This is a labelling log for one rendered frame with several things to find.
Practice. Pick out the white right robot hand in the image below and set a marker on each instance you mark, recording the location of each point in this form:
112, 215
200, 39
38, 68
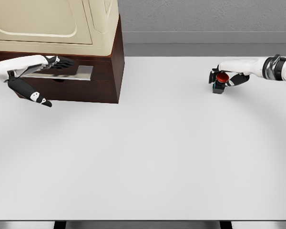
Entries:
236, 65

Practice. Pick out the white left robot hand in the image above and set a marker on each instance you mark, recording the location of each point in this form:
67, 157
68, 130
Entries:
26, 64

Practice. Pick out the red button black switch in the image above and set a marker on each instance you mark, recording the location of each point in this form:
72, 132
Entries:
222, 77

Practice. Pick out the brown cabinet with cream top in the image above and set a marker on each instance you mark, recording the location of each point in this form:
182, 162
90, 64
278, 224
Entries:
50, 23

